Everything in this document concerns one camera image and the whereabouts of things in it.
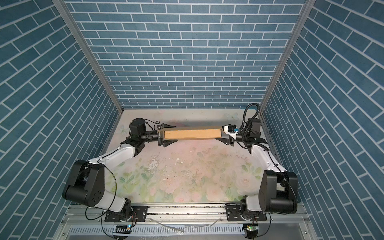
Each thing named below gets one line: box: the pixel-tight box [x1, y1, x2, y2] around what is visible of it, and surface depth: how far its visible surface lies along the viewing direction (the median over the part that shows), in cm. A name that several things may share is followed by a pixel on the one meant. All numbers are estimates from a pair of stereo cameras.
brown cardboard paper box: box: [164, 126, 223, 139], surface depth 70 cm
